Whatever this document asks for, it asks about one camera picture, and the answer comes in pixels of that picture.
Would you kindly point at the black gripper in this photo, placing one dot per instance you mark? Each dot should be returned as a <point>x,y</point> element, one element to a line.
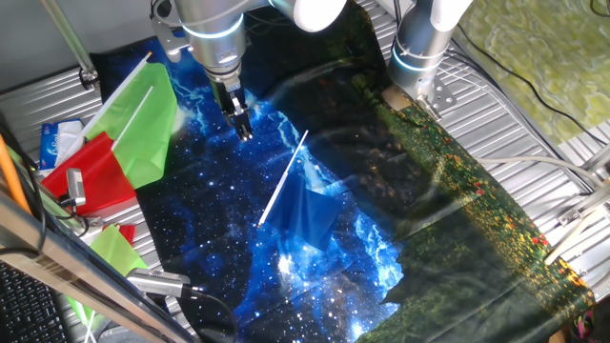
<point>229,97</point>

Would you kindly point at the blue flag white pole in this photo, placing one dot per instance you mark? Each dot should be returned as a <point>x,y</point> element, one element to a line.
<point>305,212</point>

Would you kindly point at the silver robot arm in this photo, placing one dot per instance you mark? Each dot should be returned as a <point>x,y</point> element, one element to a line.
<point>214,33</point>

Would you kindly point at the large green flag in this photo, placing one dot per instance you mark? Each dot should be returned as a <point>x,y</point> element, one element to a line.
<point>143,133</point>

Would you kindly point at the large red flag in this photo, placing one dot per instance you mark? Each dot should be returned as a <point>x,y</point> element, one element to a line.
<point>90,176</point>

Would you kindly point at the small green flag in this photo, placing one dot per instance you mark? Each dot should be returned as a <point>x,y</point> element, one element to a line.
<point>114,250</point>

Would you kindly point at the tan cardboard piece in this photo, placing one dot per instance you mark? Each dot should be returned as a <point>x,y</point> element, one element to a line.
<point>393,97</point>

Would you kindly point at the blue white tissue pack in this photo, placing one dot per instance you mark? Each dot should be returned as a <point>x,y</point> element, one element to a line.
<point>54,143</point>

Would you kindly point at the galaxy forest print tablecloth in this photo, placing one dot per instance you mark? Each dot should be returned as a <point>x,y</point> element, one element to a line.
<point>310,295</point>

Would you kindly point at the grey stand pole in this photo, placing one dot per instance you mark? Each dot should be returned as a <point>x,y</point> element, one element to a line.
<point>67,33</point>

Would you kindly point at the silver base mounting plate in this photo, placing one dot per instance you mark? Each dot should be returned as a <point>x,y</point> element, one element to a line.
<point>441,97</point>

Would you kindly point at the orange pole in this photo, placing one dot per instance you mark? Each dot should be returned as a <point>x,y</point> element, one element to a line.
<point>9,176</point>

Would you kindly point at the black keyboard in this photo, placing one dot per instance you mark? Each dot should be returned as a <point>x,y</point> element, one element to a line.
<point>28,309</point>

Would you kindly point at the green yellow patterned cloth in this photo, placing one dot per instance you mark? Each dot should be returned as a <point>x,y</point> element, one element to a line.
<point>548,47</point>

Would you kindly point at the aluminium profile beam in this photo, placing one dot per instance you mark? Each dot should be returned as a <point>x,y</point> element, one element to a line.
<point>572,238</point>

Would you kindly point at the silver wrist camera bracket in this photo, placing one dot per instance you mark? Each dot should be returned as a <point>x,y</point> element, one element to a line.
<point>167,40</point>

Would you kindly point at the small silver camera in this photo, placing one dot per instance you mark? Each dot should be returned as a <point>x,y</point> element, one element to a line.
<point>76,187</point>

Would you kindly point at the silver camera clamp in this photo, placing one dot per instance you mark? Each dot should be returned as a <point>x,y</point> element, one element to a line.
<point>90,221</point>

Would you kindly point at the long silver camera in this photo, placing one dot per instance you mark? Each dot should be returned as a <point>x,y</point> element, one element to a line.
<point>157,282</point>

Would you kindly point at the aluminium frame bar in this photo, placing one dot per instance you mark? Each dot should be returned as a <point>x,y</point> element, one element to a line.
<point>71,271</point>

